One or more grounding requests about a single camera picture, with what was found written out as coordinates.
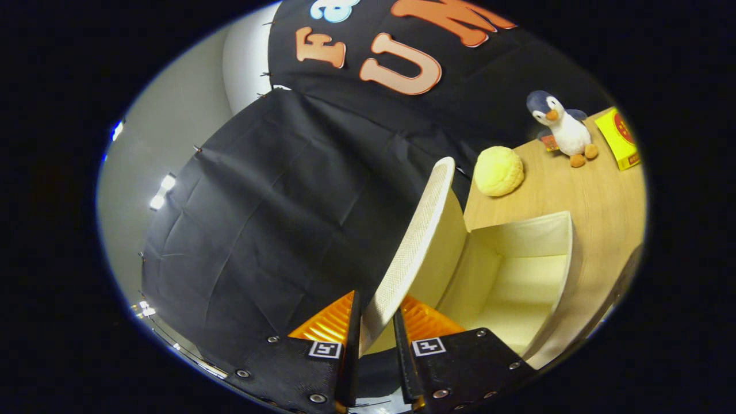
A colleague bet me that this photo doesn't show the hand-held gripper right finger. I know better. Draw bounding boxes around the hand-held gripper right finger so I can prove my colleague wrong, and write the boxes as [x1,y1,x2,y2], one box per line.
[393,296,538,413]

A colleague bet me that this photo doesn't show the beige fabric storage box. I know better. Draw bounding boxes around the beige fabric storage box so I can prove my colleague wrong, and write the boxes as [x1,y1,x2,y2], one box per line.
[359,156,576,371]

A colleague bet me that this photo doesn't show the yellow book with red circle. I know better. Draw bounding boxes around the yellow book with red circle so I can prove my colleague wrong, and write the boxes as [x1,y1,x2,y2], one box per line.
[594,107,641,171]

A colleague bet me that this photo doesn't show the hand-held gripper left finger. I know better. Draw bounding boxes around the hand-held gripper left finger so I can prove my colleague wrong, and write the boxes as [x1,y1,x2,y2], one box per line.
[223,290,362,414]

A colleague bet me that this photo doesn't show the ceiling light panel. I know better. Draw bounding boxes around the ceiling light panel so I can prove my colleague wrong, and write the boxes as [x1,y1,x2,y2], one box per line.
[149,172,177,210]

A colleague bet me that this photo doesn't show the blue white penguin plush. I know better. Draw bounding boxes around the blue white penguin plush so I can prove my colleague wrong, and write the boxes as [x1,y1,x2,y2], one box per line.
[526,90,599,168]

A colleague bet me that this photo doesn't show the yellow round plush ball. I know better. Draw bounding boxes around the yellow round plush ball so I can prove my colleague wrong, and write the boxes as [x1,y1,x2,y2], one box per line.
[473,145,525,197]

